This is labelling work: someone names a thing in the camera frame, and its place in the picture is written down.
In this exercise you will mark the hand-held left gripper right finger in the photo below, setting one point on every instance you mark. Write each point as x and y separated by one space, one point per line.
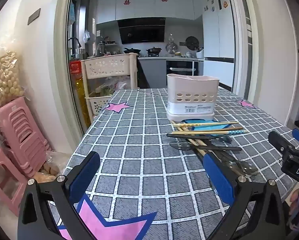
218 180

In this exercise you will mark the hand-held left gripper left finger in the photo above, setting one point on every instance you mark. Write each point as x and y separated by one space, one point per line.
85 177

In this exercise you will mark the plain wooden chopstick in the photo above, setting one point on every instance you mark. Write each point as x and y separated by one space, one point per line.
202 143
199 148

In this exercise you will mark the pink and white utensil holder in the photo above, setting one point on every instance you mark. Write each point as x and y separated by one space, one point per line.
192 97

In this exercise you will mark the plastic bag of brown food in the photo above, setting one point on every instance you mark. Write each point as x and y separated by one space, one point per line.
52 165

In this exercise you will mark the blue-patterned wooden chopstick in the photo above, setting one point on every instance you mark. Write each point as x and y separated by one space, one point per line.
214 123

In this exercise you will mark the blue mat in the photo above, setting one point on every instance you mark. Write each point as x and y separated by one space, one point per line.
197 127

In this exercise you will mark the grey checked star tablecloth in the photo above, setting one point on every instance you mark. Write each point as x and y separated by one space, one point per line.
139 155

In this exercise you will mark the stack of pink plastic stools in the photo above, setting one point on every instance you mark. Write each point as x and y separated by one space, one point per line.
22 135

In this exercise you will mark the pink plastic stool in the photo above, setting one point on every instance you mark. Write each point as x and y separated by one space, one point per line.
4 180

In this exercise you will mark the bag of green vegetables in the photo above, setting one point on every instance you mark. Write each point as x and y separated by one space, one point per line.
109 87

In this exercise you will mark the cream plastic storage cart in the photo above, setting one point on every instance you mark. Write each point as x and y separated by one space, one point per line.
107 67

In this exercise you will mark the white refrigerator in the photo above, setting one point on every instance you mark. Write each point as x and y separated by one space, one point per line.
218 42

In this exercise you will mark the black built-in oven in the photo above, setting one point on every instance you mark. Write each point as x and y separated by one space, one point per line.
182 67

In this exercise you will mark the clear bag of pale beans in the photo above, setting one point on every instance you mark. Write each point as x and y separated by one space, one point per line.
8 77

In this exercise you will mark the round black pan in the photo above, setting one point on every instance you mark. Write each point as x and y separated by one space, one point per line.
191 42

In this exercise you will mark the black wok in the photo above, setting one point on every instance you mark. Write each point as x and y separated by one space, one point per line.
132 50

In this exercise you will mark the metal kitchen faucet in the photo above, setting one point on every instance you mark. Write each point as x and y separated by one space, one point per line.
74 41

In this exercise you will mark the round metal steamer rack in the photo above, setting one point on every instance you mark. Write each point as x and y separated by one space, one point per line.
171 48

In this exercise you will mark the black cooking pot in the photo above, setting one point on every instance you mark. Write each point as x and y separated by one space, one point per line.
153 50

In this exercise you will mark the black range hood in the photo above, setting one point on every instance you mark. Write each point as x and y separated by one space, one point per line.
142 31

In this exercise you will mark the white upper cabinets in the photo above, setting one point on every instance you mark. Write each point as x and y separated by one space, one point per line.
149 5

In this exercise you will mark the grey wall switch plate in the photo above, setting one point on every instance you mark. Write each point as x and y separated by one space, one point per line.
34 16

